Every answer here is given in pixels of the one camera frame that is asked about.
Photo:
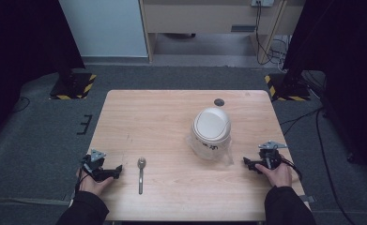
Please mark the person's left hand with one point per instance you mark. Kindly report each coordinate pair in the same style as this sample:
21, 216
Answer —
92, 185

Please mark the light wooden desk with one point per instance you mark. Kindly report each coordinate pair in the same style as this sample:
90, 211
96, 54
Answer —
200, 17

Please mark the black curtain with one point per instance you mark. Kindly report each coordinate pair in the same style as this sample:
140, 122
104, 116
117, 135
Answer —
344, 47
18, 47

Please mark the metal spoon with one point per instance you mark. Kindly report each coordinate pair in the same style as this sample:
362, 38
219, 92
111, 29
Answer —
140, 175

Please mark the black stand base striped edge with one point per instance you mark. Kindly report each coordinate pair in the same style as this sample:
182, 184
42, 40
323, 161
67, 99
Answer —
74, 86
289, 89

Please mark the person's right hand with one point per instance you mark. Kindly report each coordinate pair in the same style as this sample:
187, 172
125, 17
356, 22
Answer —
278, 176

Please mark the grey power strip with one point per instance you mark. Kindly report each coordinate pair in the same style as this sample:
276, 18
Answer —
262, 2

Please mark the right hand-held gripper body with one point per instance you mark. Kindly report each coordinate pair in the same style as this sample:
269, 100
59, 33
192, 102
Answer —
270, 156

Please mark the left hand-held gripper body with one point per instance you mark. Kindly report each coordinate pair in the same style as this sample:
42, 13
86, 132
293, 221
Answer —
94, 160

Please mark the grey metal table bracket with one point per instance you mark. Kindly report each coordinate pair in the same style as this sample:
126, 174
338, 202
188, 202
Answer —
308, 198

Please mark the dark round table grommet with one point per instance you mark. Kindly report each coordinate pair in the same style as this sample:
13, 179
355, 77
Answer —
219, 102

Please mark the white panel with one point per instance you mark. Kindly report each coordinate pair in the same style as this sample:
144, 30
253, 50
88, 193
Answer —
103, 28

